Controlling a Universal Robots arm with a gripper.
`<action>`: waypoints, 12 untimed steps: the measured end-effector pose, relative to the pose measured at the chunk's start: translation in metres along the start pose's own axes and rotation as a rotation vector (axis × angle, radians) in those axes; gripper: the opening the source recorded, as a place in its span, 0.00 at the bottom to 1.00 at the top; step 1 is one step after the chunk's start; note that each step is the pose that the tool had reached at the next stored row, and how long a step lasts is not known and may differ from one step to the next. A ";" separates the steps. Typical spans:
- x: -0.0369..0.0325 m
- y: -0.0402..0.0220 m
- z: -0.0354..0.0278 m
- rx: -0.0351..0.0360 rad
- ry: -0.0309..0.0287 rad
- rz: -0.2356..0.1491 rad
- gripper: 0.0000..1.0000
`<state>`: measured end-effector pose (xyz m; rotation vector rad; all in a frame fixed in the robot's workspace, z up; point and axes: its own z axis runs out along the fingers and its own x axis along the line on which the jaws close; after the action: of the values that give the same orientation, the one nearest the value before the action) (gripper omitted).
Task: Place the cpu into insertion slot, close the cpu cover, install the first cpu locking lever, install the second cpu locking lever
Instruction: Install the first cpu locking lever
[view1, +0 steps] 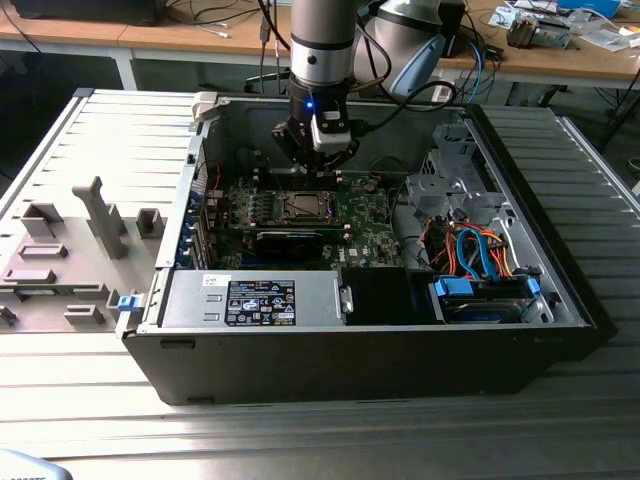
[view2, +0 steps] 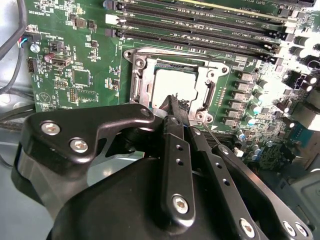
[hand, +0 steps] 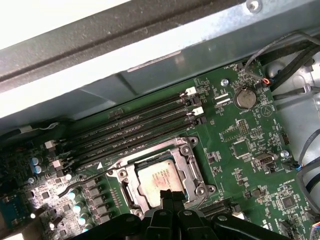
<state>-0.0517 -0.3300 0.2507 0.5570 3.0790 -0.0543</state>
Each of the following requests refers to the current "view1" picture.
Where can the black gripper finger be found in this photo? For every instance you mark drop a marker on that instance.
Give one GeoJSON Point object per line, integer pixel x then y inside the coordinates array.
{"type": "Point", "coordinates": [344, 154]}
{"type": "Point", "coordinates": [287, 142]}

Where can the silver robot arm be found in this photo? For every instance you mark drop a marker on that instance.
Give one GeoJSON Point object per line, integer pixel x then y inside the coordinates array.
{"type": "Point", "coordinates": [320, 55]}

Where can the cpu socket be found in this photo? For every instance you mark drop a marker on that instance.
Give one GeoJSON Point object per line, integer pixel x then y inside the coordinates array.
{"type": "Point", "coordinates": [287, 220]}

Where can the copper cpu cooler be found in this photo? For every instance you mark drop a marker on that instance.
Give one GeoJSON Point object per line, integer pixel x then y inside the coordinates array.
{"type": "Point", "coordinates": [522, 31]}

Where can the silver coin cell battery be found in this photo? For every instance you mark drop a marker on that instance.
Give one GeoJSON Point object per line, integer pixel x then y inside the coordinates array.
{"type": "Point", "coordinates": [370, 186]}

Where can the green motherboard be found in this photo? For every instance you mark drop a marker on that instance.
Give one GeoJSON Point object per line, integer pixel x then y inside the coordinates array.
{"type": "Point", "coordinates": [372, 235]}

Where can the pale grey case latch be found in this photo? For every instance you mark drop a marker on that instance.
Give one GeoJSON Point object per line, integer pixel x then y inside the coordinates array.
{"type": "Point", "coordinates": [204, 107]}

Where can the silver metal drive cage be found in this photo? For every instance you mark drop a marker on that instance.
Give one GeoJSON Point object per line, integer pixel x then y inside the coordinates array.
{"type": "Point", "coordinates": [430, 192]}

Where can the black graphics card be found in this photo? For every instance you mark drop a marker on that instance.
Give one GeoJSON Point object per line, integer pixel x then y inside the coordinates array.
{"type": "Point", "coordinates": [287, 245]}

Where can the small white labelled box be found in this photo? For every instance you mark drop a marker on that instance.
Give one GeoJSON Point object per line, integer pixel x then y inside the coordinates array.
{"type": "Point", "coordinates": [442, 92]}

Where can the black fan shroud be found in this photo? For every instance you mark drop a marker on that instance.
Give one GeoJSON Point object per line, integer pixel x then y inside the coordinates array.
{"type": "Point", "coordinates": [375, 297]}

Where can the black upright box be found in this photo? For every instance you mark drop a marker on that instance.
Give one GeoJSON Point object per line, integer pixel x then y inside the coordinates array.
{"type": "Point", "coordinates": [452, 30]}

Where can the hard disk in blue carrier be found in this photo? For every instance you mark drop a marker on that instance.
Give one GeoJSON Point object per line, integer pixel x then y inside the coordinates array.
{"type": "Point", "coordinates": [452, 289]}

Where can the silver power supply unit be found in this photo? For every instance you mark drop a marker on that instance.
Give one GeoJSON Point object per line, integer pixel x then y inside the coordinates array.
{"type": "Point", "coordinates": [190, 300]}

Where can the grey parts rack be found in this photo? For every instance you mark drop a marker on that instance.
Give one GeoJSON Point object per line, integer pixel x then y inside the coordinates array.
{"type": "Point", "coordinates": [130, 270]}

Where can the printed paper leaflet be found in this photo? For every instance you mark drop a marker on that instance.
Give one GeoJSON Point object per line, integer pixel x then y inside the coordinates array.
{"type": "Point", "coordinates": [500, 17]}

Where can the black pc case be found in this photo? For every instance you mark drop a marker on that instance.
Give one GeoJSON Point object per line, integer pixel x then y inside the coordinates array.
{"type": "Point", "coordinates": [350, 365]}

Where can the small blue plastic clip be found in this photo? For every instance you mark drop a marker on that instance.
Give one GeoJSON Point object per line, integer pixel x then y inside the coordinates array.
{"type": "Point", "coordinates": [129, 304]}

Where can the black flat device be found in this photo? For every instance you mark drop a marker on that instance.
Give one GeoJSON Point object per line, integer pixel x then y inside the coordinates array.
{"type": "Point", "coordinates": [85, 12]}

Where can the wooden desk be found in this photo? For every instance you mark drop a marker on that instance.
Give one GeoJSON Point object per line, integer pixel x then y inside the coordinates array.
{"type": "Point", "coordinates": [75, 30]}

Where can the clear plastic bag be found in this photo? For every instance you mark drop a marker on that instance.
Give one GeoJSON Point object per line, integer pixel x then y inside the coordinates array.
{"type": "Point", "coordinates": [607, 40]}

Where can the bright blue box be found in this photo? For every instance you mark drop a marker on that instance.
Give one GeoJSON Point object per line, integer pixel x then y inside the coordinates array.
{"type": "Point", "coordinates": [590, 6]}

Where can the pale grey rounded device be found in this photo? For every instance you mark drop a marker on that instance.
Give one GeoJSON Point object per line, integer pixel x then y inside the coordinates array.
{"type": "Point", "coordinates": [25, 467]}

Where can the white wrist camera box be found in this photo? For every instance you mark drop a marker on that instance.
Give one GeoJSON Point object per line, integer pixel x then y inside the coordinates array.
{"type": "Point", "coordinates": [327, 137]}

